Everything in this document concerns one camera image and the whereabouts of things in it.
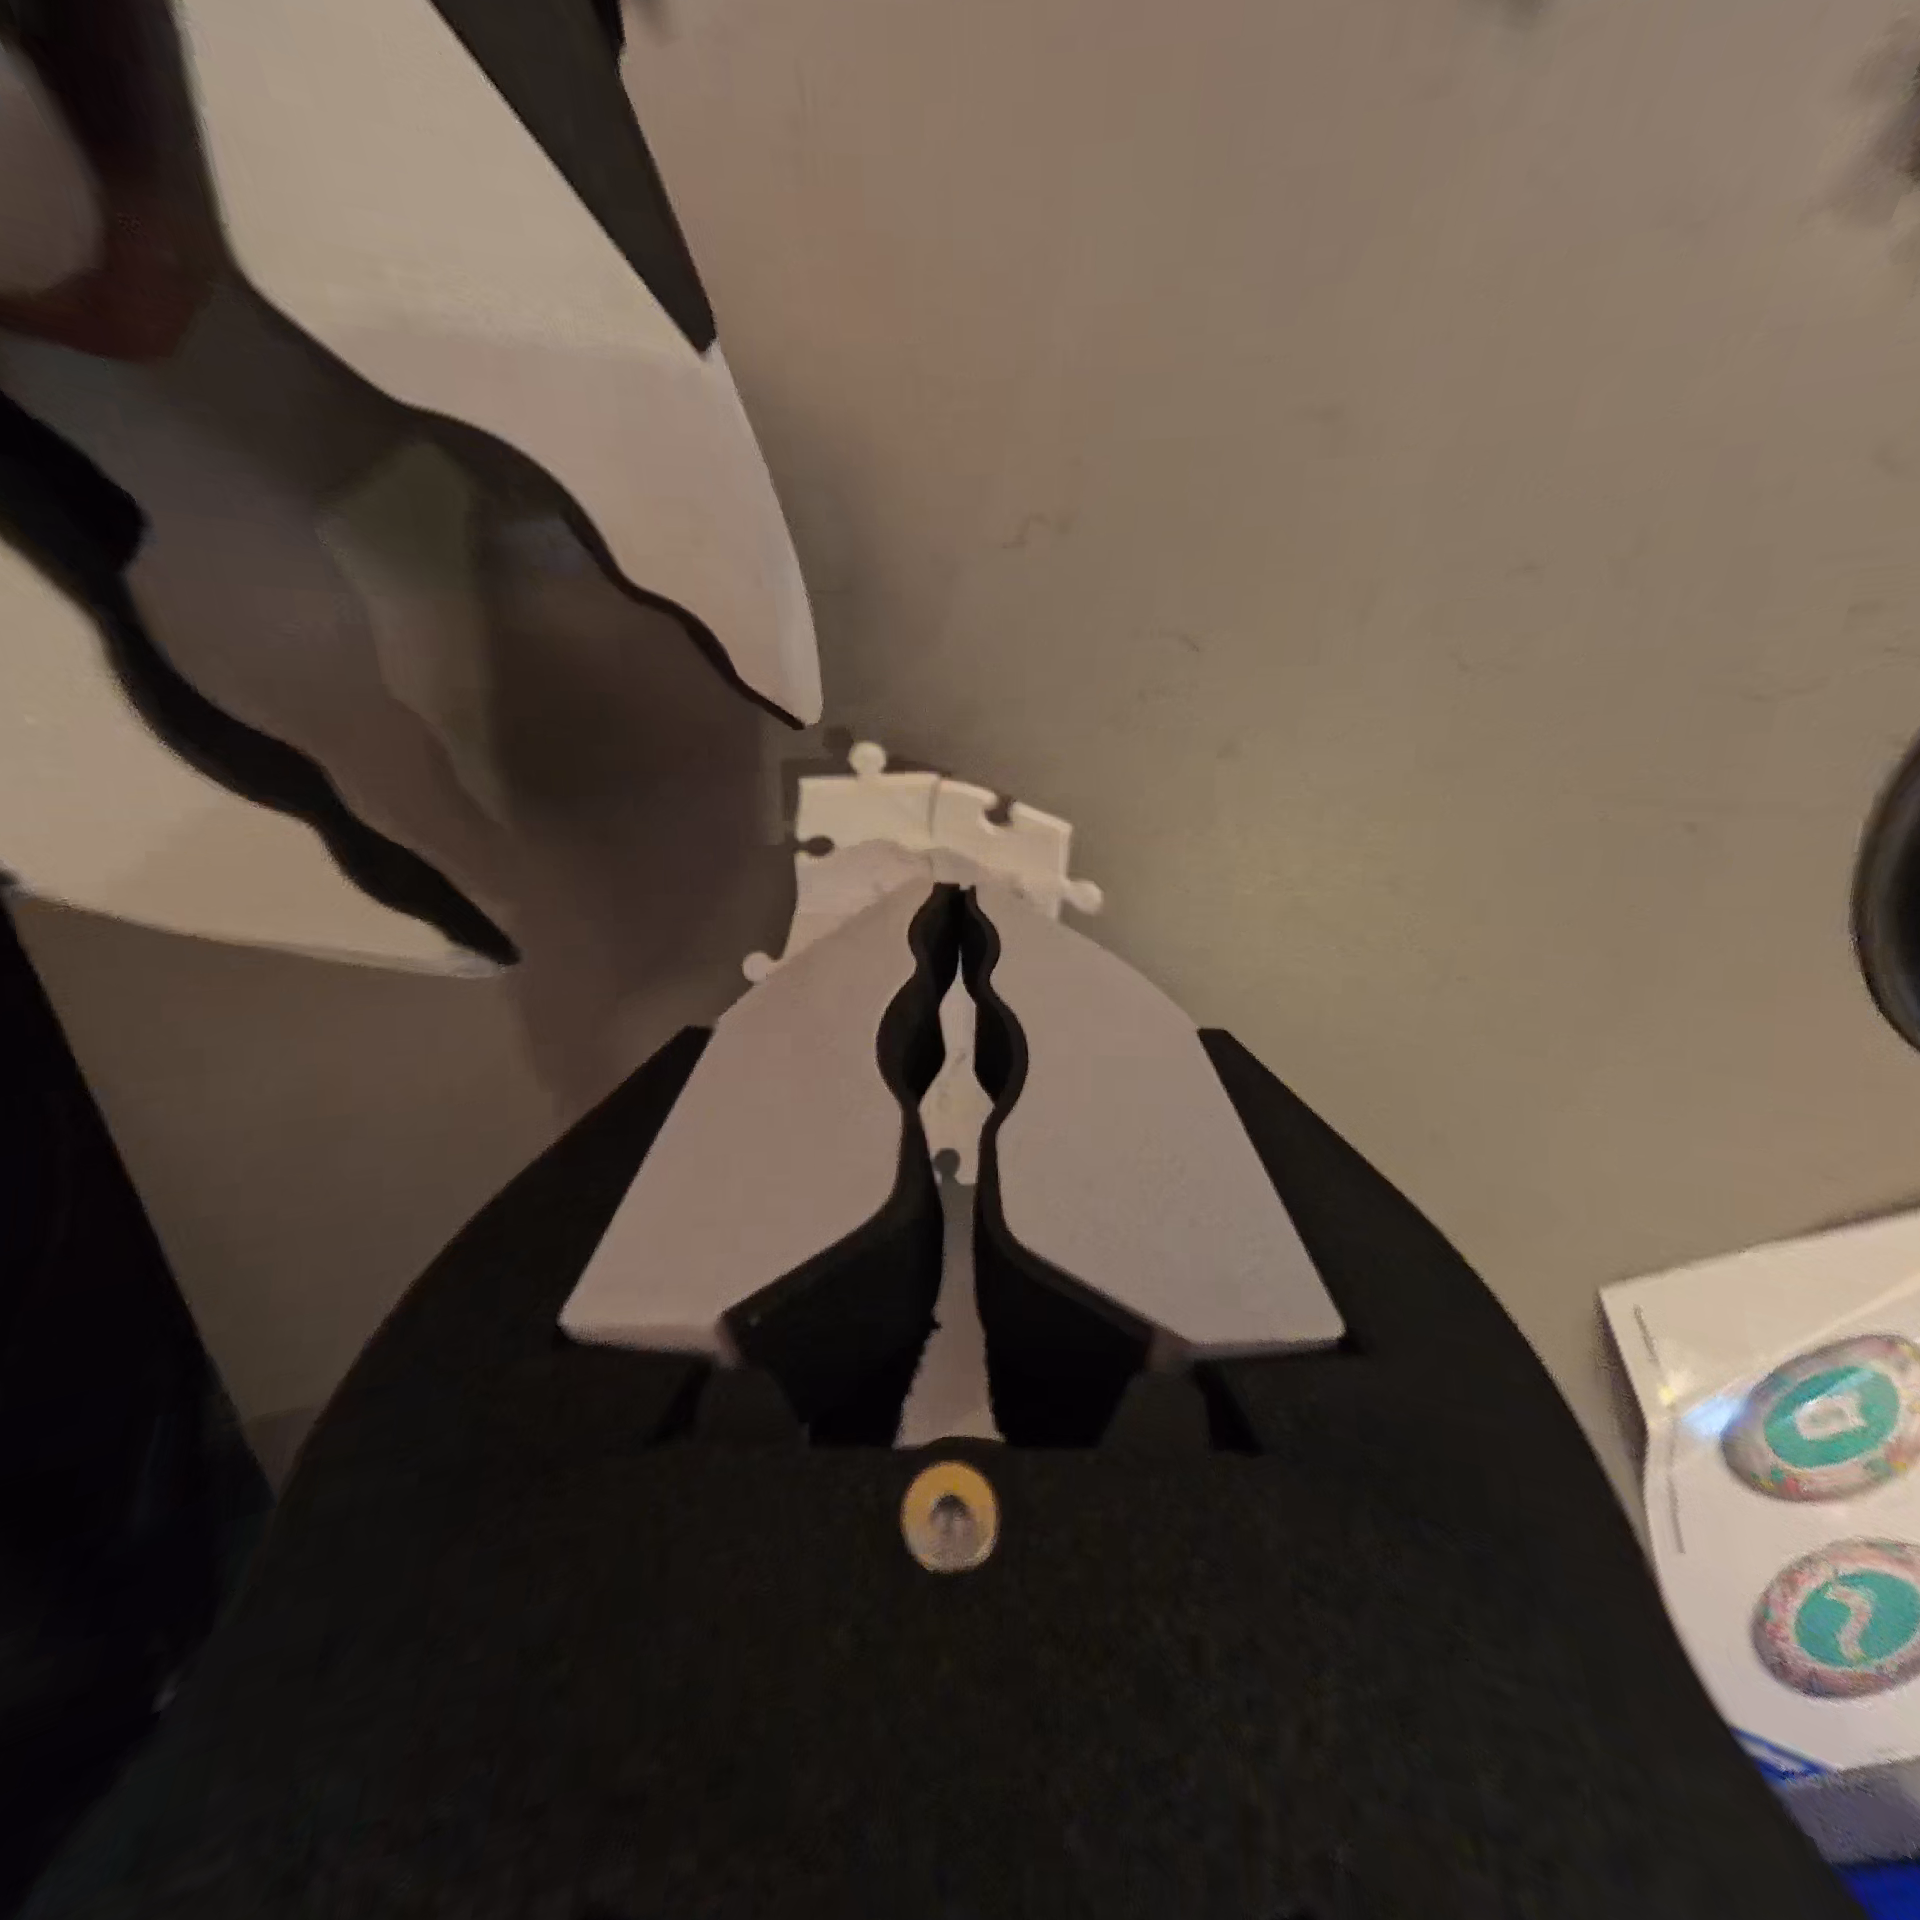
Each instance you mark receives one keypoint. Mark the joined white puzzle section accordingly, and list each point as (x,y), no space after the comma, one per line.
(884,820)

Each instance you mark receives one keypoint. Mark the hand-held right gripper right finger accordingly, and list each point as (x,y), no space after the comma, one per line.
(1140,1172)

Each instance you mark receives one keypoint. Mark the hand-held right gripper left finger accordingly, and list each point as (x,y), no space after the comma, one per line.
(749,1172)

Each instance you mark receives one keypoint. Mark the blue box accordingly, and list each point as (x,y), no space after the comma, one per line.
(1893,1898)

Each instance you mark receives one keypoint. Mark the black round desk grommet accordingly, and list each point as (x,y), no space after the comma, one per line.
(1893,916)

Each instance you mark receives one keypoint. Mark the white printed instruction sheet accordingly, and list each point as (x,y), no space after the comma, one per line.
(1693,1349)

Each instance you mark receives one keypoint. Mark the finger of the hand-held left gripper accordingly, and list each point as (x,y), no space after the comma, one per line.
(493,270)
(120,811)

